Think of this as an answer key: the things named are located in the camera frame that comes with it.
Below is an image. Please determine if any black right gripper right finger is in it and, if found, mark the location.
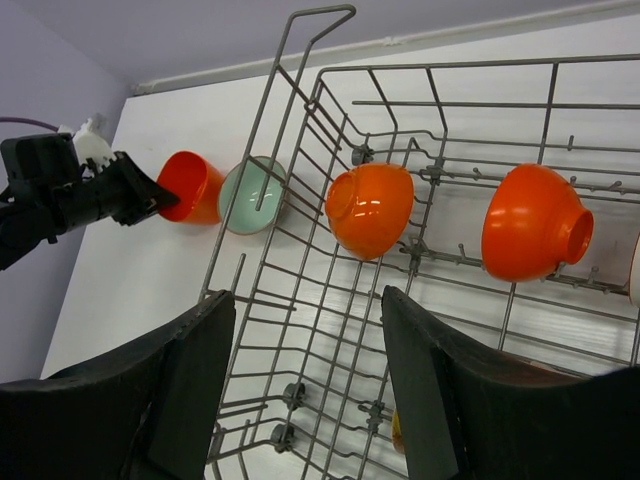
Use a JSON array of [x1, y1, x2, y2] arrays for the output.
[[381, 286, 639, 479]]

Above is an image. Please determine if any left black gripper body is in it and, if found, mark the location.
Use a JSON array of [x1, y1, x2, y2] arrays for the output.
[[1, 134, 179, 245]]

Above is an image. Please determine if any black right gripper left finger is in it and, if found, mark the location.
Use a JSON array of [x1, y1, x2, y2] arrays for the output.
[[1, 290, 235, 479]]

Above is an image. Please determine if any beige painted ceramic bowl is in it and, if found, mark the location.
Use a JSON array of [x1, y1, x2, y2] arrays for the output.
[[391, 410, 405, 455]]

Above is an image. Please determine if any orange square bowl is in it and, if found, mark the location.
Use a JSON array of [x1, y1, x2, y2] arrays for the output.
[[157, 151, 225, 225]]

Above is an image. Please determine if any orange round bowl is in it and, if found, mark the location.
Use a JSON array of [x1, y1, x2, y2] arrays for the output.
[[481, 164, 594, 283]]

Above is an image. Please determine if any pale green ceramic bowl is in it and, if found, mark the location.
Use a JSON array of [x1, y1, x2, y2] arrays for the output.
[[218, 160, 286, 236]]

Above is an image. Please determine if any grey wire dish rack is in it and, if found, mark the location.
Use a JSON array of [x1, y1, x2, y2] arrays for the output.
[[202, 26, 639, 479]]

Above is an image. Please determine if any small white bowl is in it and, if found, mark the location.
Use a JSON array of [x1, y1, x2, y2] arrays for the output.
[[325, 163, 414, 261]]

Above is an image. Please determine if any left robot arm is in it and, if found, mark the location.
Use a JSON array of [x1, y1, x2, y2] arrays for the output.
[[1, 134, 236, 479]]

